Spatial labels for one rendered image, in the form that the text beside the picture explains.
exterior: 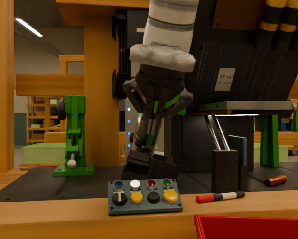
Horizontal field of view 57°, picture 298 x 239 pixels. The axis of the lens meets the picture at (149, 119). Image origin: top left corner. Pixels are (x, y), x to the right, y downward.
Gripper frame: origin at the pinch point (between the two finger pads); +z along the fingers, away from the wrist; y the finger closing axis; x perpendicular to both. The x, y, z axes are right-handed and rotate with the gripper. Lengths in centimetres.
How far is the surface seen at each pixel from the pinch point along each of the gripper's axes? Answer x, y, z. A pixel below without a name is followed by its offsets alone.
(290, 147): -626, -365, 393
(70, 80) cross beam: -61, 41, 26
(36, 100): -841, 501, 552
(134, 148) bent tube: -21.2, 4.9, 23.5
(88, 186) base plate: -10.0, 15.0, 31.3
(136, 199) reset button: 5.6, 0.1, 14.6
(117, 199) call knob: 6.4, 3.8, 14.8
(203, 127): -40.0, -16.3, 23.4
